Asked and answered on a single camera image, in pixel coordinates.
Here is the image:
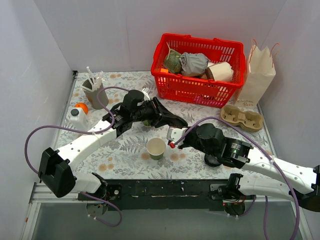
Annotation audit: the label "grey straw holder cup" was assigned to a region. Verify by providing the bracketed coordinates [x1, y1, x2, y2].
[81, 79, 109, 110]

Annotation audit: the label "cardboard cup carrier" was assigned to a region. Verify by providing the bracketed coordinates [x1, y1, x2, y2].
[219, 105, 264, 132]

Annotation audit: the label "beige paper roll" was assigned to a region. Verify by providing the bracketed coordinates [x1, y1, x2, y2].
[205, 61, 234, 83]

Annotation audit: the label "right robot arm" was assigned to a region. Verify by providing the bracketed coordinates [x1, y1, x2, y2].
[167, 123, 320, 212]

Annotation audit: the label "grey crumpled paper bag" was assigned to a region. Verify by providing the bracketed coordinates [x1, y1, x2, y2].
[180, 52, 210, 77]

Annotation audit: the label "beige paper bag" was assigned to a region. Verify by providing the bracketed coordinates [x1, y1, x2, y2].
[234, 39, 280, 109]

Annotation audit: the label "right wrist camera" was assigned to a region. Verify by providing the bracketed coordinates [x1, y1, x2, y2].
[166, 126, 188, 142]

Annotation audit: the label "white milk bottle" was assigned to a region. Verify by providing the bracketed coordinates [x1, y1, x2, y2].
[70, 107, 91, 132]

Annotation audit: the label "stack of green paper cups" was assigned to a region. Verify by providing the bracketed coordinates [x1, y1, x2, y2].
[142, 120, 152, 128]

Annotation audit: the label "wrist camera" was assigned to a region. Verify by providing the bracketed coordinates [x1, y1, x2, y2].
[141, 87, 151, 101]
[166, 126, 188, 142]

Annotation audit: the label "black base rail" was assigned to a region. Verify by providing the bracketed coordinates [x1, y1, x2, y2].
[77, 178, 258, 212]

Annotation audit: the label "orange fruit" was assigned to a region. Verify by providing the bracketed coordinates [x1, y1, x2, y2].
[74, 102, 89, 115]

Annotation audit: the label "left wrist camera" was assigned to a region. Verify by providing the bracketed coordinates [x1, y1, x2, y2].
[141, 87, 151, 101]

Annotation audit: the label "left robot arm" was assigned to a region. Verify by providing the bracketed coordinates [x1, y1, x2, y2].
[38, 90, 188, 200]

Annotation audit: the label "spare black cup lid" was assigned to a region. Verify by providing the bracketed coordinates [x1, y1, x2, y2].
[204, 154, 222, 167]

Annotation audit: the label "white wrapped straws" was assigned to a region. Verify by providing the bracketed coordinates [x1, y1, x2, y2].
[81, 66, 104, 93]

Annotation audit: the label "green netted melon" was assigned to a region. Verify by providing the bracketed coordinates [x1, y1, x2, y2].
[163, 50, 182, 74]

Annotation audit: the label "red plastic shopping basket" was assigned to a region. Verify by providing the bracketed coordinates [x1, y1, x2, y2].
[150, 33, 245, 108]

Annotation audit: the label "green paper coffee cup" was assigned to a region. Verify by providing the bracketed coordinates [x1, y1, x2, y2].
[146, 138, 167, 160]

